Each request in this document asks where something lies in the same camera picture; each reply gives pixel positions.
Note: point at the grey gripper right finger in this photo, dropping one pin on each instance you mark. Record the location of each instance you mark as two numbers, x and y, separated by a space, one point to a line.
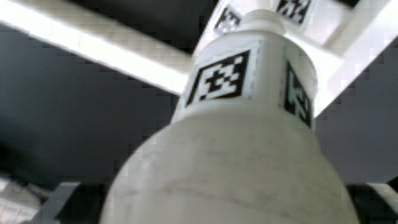
375 202

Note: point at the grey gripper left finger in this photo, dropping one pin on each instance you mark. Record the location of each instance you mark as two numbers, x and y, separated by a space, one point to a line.
48 213

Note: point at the white lamp bulb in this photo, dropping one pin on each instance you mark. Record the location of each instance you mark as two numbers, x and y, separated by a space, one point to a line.
229 168

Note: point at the white lamp base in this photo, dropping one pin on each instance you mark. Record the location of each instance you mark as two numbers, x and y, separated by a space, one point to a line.
341 32

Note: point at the white front fence wall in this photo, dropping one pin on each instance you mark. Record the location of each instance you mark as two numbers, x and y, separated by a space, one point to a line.
92 36

